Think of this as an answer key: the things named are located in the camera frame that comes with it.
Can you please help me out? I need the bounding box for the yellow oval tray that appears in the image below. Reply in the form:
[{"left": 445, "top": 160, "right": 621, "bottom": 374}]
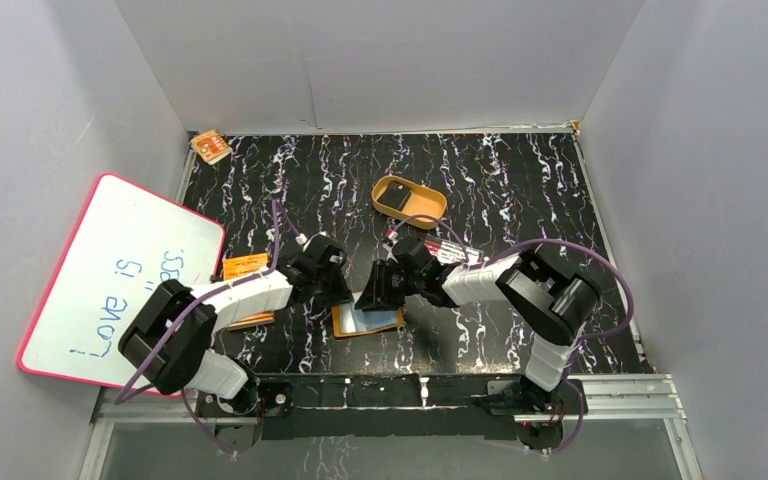
[{"left": 372, "top": 175, "right": 448, "bottom": 231}]

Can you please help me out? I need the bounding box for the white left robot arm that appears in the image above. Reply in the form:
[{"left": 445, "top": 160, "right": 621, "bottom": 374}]
[{"left": 118, "top": 233, "right": 352, "bottom": 416}]

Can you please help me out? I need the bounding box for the small orange card box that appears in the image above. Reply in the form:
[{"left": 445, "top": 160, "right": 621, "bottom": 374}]
[{"left": 190, "top": 129, "right": 232, "bottom": 165}]

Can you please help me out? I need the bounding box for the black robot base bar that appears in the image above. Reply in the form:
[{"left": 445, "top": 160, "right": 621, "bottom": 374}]
[{"left": 196, "top": 373, "right": 589, "bottom": 453}]

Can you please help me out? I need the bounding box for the orange Huckleberry Finn book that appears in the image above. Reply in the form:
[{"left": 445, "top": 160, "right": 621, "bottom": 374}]
[{"left": 222, "top": 253, "right": 275, "bottom": 331}]

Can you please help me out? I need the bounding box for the pack of coloured markers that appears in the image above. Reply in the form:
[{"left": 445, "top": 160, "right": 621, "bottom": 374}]
[{"left": 424, "top": 235, "right": 485, "bottom": 264}]

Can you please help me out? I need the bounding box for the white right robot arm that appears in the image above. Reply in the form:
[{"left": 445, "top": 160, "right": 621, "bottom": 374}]
[{"left": 354, "top": 237, "right": 602, "bottom": 414}]

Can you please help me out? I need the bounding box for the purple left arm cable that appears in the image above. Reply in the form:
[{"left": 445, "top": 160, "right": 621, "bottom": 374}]
[{"left": 113, "top": 197, "right": 309, "bottom": 407}]

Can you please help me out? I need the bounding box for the pink framed whiteboard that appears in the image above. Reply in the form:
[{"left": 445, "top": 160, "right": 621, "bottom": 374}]
[{"left": 17, "top": 173, "right": 225, "bottom": 388}]

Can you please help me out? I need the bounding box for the orange leather card holder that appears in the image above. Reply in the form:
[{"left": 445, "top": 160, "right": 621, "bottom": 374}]
[{"left": 331, "top": 292, "right": 404, "bottom": 338}]

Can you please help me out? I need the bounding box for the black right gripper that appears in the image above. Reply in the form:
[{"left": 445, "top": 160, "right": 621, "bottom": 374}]
[{"left": 354, "top": 259, "right": 424, "bottom": 312}]

